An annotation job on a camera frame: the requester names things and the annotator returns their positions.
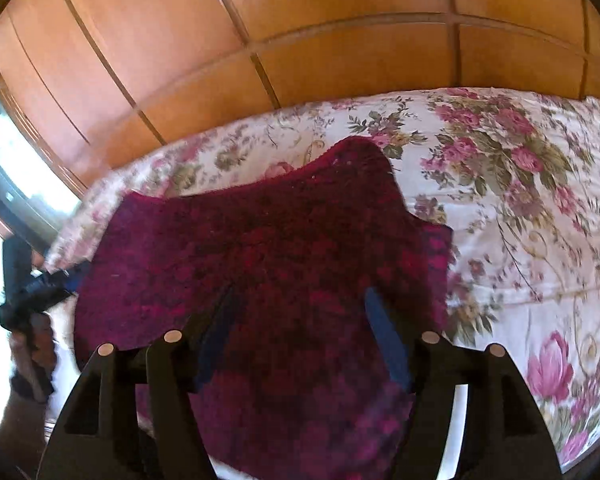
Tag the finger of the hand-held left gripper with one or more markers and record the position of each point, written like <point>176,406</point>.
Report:
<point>72,280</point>

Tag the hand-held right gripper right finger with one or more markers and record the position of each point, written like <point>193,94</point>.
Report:
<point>387,340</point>

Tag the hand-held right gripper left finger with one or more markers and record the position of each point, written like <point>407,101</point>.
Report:
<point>215,345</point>

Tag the dark red knit sweater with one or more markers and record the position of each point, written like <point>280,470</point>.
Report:
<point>280,270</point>

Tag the person's left forearm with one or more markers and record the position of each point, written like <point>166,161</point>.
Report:
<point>22,425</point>

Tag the person's left hand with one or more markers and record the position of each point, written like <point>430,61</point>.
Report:
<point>32,350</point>

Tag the window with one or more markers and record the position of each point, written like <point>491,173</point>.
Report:
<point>15,170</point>

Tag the floral bedspread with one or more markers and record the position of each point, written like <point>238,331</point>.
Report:
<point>520,210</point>

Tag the wooden panelled wardrobe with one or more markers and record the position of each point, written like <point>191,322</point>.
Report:
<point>255,35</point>

